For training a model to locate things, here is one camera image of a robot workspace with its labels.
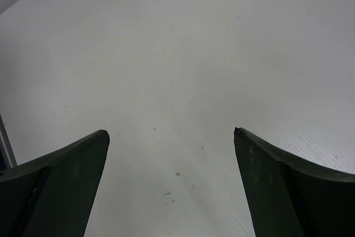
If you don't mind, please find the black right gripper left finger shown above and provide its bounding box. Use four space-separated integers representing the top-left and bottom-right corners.
1 130 109 236

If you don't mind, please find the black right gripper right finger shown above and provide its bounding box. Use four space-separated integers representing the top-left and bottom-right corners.
234 128 354 236

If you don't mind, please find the metal base rail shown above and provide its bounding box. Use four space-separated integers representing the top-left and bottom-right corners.
0 117 17 171

